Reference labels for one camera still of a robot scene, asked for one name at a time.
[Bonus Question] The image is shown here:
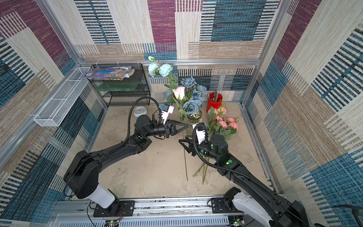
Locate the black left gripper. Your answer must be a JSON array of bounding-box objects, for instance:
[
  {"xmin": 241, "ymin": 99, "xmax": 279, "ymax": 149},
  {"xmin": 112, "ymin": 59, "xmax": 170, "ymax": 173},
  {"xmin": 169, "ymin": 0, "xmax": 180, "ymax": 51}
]
[{"xmin": 145, "ymin": 120, "xmax": 188, "ymax": 141}]

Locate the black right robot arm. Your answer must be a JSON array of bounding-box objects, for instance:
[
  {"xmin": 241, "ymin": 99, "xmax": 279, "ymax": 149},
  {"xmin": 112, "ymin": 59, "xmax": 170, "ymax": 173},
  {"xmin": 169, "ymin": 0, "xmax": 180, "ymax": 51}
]
[{"xmin": 179, "ymin": 124, "xmax": 309, "ymax": 227}]

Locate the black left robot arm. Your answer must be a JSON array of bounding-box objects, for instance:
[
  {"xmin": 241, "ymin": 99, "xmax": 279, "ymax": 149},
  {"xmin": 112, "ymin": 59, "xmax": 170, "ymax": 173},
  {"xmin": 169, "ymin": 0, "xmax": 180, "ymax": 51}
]
[{"xmin": 63, "ymin": 106, "xmax": 188, "ymax": 209}]

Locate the clear glass vase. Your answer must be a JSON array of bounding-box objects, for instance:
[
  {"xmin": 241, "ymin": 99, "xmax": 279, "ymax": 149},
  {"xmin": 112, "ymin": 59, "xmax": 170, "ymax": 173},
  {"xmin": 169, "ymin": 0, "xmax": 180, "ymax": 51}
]
[{"xmin": 186, "ymin": 109, "xmax": 202, "ymax": 135}]

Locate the white blue alarm clock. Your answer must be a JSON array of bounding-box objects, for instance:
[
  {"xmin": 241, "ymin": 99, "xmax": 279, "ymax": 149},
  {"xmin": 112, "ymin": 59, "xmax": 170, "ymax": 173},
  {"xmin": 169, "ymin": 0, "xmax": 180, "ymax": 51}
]
[{"xmin": 133, "ymin": 106, "xmax": 147, "ymax": 118}]

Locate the grey blue rose stem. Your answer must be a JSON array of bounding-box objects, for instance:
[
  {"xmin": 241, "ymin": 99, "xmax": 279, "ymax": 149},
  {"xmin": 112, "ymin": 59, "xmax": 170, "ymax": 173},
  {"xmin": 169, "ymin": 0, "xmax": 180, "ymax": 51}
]
[{"xmin": 164, "ymin": 77, "xmax": 208, "ymax": 117}]

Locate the red pencil cup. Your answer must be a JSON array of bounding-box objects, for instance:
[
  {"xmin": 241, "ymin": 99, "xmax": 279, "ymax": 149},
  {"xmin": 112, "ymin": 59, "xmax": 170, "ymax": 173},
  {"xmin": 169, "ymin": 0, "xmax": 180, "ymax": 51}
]
[{"xmin": 206, "ymin": 92, "xmax": 223, "ymax": 113}]

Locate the light blue rose stem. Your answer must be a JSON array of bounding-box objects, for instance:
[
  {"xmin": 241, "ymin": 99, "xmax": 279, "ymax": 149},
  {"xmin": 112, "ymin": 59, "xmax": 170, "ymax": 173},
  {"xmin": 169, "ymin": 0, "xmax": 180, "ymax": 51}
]
[{"xmin": 147, "ymin": 56, "xmax": 178, "ymax": 90}]

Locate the colourful book on shelf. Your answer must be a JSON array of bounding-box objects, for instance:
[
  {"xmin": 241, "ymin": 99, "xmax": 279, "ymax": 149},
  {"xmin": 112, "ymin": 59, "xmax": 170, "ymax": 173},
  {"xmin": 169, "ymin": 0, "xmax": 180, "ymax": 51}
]
[{"xmin": 84, "ymin": 66, "xmax": 135, "ymax": 80}]

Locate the green sheet on shelf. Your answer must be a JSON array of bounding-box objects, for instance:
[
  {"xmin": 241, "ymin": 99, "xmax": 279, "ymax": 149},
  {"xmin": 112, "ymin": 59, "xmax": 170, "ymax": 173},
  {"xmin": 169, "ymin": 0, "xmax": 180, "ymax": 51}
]
[{"xmin": 95, "ymin": 82, "xmax": 138, "ymax": 92}]

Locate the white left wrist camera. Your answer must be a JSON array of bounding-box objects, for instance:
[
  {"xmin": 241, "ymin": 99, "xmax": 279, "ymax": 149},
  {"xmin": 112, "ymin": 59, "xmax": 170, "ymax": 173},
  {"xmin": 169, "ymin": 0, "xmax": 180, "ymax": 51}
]
[{"xmin": 160, "ymin": 104, "xmax": 174, "ymax": 124}]

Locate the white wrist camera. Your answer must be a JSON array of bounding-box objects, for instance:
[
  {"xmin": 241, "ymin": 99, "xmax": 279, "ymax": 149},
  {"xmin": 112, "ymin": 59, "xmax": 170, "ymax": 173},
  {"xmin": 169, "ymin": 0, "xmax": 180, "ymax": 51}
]
[
  {"xmin": 160, "ymin": 104, "xmax": 174, "ymax": 124},
  {"xmin": 192, "ymin": 125, "xmax": 206, "ymax": 145}
]

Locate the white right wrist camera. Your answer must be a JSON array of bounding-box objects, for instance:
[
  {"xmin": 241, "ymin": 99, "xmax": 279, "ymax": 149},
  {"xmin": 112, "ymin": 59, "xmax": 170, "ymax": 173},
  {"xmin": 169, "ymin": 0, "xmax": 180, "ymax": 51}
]
[{"xmin": 192, "ymin": 125, "xmax": 206, "ymax": 145}]

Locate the black wire mesh shelf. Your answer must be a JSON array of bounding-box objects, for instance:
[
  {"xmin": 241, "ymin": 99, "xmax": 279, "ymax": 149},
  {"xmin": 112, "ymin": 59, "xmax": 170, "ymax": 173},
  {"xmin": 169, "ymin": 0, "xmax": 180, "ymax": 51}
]
[{"xmin": 84, "ymin": 63, "xmax": 151, "ymax": 107}]

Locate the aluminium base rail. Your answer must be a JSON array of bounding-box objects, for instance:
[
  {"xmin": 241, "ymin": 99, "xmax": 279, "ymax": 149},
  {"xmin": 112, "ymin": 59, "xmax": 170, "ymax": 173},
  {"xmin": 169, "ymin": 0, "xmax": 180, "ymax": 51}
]
[{"xmin": 47, "ymin": 193, "xmax": 270, "ymax": 227}]

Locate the white wire mesh basket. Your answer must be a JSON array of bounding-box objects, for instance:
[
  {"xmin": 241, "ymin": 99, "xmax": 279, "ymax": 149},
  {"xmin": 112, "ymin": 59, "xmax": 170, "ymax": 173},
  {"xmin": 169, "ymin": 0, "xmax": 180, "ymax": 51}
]
[{"xmin": 34, "ymin": 67, "xmax": 90, "ymax": 127}]

